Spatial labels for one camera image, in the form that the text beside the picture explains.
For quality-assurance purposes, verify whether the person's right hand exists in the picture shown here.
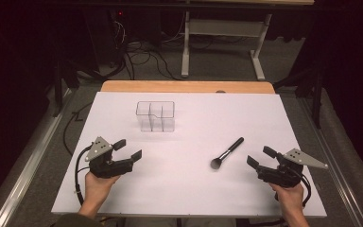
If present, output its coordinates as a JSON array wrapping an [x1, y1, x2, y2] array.
[[268, 183, 305, 218]]

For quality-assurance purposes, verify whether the black metal stand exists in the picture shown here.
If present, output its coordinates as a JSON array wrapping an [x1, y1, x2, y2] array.
[[273, 66, 325, 130], [52, 59, 80, 118]]

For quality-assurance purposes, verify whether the black floor cable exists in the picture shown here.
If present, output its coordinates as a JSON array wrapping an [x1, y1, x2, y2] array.
[[62, 102, 93, 156]]

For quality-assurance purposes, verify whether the black makeup brush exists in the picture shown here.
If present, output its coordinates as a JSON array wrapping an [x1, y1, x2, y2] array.
[[210, 136, 245, 170]]

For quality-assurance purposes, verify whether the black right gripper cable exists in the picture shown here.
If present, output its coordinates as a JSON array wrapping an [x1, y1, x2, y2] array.
[[300, 174, 313, 208]]

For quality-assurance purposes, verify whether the metal floor rail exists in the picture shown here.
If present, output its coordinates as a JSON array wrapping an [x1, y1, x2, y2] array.
[[0, 88, 74, 227], [297, 96, 363, 227]]

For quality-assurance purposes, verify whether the clear plastic organizer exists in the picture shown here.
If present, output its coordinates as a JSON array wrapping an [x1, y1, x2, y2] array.
[[135, 100, 176, 133]]

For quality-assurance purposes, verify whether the white metal desk frame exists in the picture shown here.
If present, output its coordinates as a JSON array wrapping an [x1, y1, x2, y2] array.
[[181, 0, 316, 81]]

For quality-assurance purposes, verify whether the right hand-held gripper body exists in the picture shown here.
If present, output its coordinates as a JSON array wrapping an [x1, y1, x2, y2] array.
[[255, 148, 329, 189]]

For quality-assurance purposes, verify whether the black computer tower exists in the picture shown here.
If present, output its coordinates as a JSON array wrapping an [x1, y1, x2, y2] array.
[[84, 7, 163, 68]]

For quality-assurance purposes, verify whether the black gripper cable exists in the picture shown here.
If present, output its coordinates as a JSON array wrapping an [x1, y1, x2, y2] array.
[[300, 174, 313, 208], [74, 144, 95, 206]]

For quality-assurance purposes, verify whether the dark curtain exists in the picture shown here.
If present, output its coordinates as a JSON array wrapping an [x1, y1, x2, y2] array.
[[0, 0, 86, 202], [305, 0, 363, 190]]

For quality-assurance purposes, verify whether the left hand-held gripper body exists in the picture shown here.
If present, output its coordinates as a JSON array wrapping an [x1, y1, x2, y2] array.
[[84, 135, 135, 180]]

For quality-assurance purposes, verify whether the white board sheet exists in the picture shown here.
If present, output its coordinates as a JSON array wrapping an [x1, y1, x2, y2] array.
[[50, 91, 328, 218]]

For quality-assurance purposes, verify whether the person's left hand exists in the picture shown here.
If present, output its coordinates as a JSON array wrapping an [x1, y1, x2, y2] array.
[[83, 171, 121, 206]]

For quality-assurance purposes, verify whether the bundle of black floor cables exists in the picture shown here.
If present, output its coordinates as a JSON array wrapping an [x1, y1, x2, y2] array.
[[108, 18, 183, 81]]

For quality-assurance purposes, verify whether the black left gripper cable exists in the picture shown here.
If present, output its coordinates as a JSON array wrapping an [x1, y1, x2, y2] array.
[[74, 144, 95, 206]]

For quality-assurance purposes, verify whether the wooden table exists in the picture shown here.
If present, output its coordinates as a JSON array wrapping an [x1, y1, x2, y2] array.
[[100, 79, 276, 95]]

